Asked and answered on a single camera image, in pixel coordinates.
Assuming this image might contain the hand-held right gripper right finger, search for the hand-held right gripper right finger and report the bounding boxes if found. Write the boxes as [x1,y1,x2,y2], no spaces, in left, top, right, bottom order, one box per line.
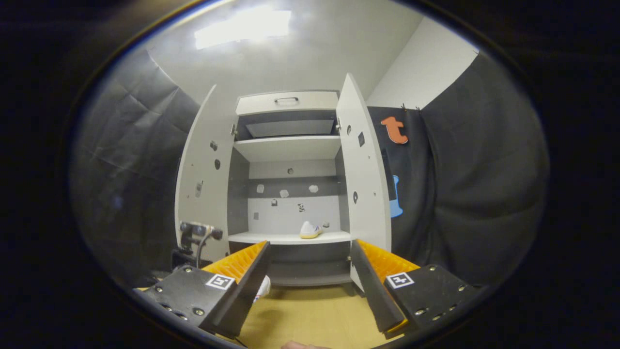
[351,238,483,339]

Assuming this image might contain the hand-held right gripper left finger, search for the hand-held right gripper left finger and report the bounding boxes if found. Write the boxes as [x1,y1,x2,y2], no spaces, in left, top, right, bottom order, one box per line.
[133,240,273,340]

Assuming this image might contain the white cabinet door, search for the white cabinet door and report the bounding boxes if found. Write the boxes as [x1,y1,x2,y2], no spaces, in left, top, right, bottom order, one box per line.
[174,85,238,262]
[335,73,392,291]

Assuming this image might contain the white striped shoe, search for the white striped shoe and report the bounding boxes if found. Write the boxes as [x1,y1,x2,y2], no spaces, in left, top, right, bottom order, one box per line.
[253,275,272,303]
[299,221,324,239]

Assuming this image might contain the white shoe cabinet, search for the white shoe cabinet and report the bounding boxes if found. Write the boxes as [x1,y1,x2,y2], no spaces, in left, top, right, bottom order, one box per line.
[228,91,352,286]

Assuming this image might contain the white cabinet drawer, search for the white cabinet drawer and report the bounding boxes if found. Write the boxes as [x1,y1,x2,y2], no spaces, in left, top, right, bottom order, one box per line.
[236,91,340,116]

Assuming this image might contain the black cable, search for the black cable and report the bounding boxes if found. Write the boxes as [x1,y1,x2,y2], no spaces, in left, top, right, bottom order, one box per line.
[195,232,215,268]

